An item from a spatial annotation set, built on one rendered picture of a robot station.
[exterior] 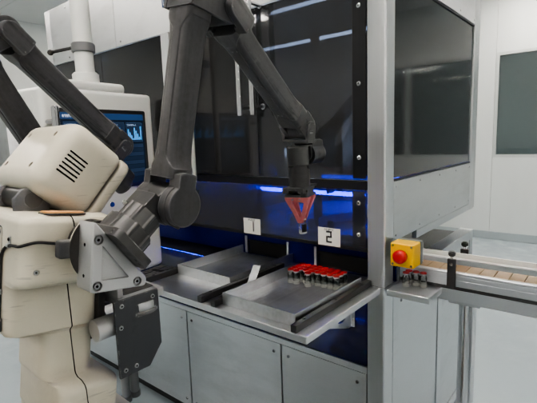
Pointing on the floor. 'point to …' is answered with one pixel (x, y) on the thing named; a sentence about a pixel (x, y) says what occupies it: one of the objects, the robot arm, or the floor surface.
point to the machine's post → (380, 195)
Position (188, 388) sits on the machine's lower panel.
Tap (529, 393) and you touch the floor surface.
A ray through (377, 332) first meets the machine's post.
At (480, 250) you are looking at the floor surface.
